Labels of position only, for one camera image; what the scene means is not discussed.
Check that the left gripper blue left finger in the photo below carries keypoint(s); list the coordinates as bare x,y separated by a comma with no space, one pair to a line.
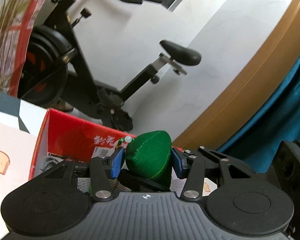
101,171

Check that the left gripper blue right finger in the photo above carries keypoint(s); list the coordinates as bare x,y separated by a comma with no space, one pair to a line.
189,165

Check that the grey knitted cloth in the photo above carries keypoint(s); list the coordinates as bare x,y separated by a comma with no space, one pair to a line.
84,184

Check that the green zongzi plush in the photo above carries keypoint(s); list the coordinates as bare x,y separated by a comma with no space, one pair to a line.
148,156

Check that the red strawberry cardboard box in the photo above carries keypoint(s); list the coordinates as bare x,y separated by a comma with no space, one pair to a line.
69,137

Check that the teal curtain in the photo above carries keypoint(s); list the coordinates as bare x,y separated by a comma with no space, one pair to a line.
278,119

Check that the patterned white table cloth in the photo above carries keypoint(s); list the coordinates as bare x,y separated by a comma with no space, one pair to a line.
20,124

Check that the pink printed backdrop curtain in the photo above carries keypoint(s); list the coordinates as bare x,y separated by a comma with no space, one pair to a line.
17,18

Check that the brown wooden door frame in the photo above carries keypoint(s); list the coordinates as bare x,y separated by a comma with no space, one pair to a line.
251,88

